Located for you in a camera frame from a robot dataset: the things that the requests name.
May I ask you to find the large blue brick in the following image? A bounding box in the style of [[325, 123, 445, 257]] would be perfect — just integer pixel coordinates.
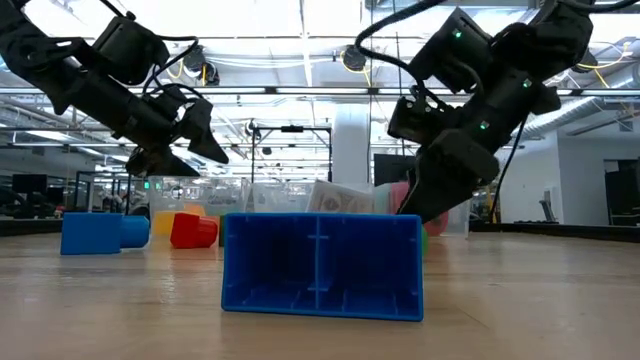
[[220, 211, 426, 323]]

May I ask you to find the white pillar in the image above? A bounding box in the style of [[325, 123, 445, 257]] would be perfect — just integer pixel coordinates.
[[331, 102, 371, 185]]

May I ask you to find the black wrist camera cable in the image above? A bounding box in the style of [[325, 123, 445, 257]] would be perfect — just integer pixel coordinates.
[[141, 33, 201, 109], [353, 0, 449, 101]]

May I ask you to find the yellow hanging cable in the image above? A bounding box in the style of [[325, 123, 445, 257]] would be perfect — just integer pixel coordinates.
[[483, 184, 499, 225]]

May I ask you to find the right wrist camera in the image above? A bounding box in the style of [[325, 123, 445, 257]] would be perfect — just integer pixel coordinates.
[[387, 95, 454, 147]]

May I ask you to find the grey floor stand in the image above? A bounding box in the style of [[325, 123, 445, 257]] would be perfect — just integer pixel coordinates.
[[537, 199, 560, 225]]

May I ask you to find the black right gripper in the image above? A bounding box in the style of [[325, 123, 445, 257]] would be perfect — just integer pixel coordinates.
[[398, 79, 563, 225]]

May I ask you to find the black background rig frame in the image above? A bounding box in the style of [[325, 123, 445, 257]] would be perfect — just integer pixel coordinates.
[[248, 124, 335, 184]]

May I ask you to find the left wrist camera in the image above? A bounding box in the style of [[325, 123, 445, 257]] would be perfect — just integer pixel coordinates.
[[148, 85, 190, 121]]

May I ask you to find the red brick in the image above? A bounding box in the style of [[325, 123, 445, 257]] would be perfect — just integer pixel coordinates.
[[169, 211, 221, 250]]

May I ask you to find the red foam die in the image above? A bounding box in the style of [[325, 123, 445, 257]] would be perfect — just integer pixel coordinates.
[[388, 181, 450, 238]]

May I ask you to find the black ceiling cable reel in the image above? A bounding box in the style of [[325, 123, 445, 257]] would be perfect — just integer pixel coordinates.
[[243, 118, 263, 142], [341, 44, 369, 73], [180, 44, 222, 87]]

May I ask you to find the black white playing card box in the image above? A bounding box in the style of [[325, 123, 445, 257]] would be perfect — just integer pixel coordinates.
[[306, 179, 377, 215]]

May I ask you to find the long yellow brick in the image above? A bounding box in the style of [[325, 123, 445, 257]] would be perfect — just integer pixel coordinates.
[[151, 209, 182, 237]]

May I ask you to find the black office monitor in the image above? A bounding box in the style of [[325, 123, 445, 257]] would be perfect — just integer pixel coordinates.
[[11, 173, 49, 195]]

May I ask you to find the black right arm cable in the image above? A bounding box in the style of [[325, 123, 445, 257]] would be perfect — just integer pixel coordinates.
[[490, 118, 527, 222]]

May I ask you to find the black background monitor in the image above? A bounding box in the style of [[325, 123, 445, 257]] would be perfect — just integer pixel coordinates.
[[373, 153, 419, 188]]

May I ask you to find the silver ceiling duct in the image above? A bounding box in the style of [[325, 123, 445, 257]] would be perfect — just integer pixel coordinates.
[[514, 94, 640, 141]]

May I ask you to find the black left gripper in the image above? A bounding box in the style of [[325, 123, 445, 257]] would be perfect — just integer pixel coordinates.
[[111, 91, 231, 179]]

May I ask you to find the blue single-stud brick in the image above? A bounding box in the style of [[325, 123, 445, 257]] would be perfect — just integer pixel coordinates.
[[59, 211, 152, 257]]

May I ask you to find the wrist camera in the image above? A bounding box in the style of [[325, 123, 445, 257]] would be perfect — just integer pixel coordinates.
[[387, 95, 454, 147], [148, 85, 190, 121]]

